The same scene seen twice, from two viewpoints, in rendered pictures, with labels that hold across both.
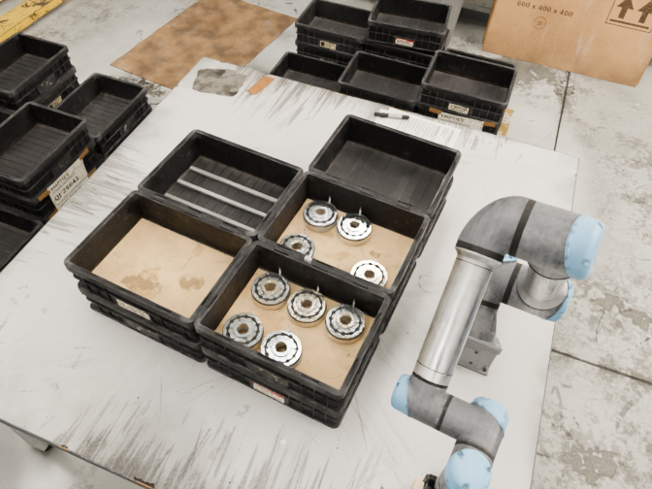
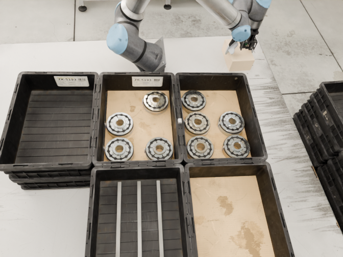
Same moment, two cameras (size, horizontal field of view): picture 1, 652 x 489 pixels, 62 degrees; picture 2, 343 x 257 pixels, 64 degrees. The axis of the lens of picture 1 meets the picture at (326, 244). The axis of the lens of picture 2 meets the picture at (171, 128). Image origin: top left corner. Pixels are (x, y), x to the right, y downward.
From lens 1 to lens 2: 1.30 m
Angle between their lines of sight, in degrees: 61
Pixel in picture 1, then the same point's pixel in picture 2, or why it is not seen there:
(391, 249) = (123, 101)
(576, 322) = not seen: hidden behind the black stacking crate
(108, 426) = (311, 210)
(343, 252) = (141, 125)
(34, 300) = not seen: outside the picture
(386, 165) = (36, 133)
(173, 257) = (216, 234)
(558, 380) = not seen: hidden behind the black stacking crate
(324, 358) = (217, 105)
